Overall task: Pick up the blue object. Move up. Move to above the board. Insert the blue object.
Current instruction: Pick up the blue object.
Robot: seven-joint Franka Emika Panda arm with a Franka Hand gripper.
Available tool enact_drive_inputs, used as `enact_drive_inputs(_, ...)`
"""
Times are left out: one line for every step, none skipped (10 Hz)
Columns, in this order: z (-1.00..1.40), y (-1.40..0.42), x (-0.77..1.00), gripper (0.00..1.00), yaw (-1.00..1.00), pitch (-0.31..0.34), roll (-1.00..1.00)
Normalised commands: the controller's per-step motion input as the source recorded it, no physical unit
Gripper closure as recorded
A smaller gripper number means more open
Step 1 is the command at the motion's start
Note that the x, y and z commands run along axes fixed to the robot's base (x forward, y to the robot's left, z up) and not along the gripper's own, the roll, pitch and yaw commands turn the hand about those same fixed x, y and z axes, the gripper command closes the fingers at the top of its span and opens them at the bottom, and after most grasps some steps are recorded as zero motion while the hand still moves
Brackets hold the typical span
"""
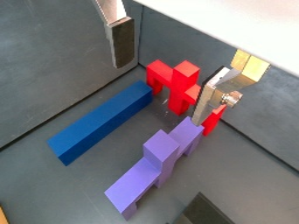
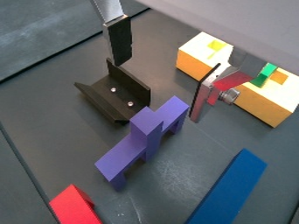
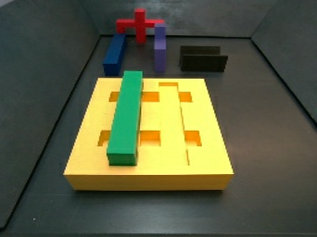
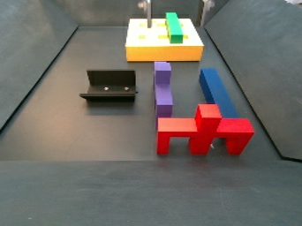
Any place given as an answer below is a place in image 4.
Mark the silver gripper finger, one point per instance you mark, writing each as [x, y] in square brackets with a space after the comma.
[209, 4]
[148, 7]

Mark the blue rectangular block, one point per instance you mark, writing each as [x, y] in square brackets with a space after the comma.
[216, 92]

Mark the yellow slotted board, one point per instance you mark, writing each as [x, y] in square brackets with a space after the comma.
[148, 44]

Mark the green rectangular block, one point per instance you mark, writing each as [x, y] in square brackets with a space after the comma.
[174, 28]

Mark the purple stepped block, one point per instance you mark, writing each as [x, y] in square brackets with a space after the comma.
[162, 86]

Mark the red bridge-shaped block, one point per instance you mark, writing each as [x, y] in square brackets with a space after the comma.
[203, 129]

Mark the black angled bracket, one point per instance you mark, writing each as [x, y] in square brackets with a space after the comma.
[112, 85]

